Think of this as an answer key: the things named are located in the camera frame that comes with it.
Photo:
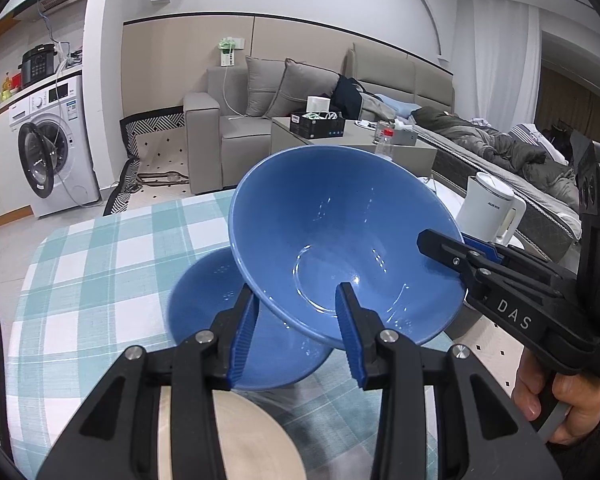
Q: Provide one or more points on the dark grey duvet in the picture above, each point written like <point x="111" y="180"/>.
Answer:
<point x="505" y="150"/>

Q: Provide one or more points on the teal checked tablecloth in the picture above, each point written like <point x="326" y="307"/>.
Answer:
<point x="105" y="285"/>

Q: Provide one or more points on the white electric kettle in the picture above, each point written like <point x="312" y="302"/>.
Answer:
<point x="485" y="205"/>

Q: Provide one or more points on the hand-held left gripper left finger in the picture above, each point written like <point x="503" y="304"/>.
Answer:
<point x="245" y="330"/>

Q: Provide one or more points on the black white patterned mat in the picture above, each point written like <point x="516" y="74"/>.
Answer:
<point x="155" y="155"/>

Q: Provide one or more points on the black pressure cooker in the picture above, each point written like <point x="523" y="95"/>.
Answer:
<point x="37" y="65"/>

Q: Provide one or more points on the grey sofa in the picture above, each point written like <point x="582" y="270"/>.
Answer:
<point x="205" y="150"/>

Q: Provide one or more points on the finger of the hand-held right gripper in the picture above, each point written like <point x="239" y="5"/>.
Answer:
<point x="480" y="248"/>
<point x="445" y="247"/>

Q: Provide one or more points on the white curtain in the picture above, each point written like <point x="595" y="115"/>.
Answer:
<point x="505" y="60"/>

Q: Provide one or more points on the bed mattress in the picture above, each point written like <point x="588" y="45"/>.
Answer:
<point x="545" y="220"/>

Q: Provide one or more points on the grey coffee table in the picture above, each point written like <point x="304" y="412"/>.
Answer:
<point x="285" y="135"/>

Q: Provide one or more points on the blue ribbed bowl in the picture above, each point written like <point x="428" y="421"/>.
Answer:
<point x="330" y="220"/>
<point x="205" y="300"/>

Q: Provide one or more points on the clear water bottle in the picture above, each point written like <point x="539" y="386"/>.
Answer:
<point x="384" y="147"/>

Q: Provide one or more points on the white washing machine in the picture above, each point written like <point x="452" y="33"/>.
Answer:
<point x="75" y="160"/>

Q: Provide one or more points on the small white box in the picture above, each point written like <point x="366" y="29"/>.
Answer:
<point x="317" y="105"/>

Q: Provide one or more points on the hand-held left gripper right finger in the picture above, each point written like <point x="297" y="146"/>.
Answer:
<point x="350" y="340"/>

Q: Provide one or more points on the cream round plate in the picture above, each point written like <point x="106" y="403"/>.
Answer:
<point x="260" y="435"/>

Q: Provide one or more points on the grey tissue box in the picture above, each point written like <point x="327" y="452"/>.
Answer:
<point x="405" y="137"/>

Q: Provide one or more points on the colourful toys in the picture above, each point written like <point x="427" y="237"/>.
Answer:
<point x="5" y="92"/>

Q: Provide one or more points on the grey sofa cushion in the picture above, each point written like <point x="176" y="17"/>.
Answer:
<point x="305" y="90"/>
<point x="262" y="85"/>

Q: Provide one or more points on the green white wall charger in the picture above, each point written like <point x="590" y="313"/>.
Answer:
<point x="227" y="52"/>

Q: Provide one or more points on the black box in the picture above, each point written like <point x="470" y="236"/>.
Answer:
<point x="315" y="127"/>

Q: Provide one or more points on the person's right hand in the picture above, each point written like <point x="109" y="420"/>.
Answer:
<point x="580" y="405"/>

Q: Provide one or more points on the dark clothes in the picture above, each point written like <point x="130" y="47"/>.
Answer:
<point x="347" y="97"/>

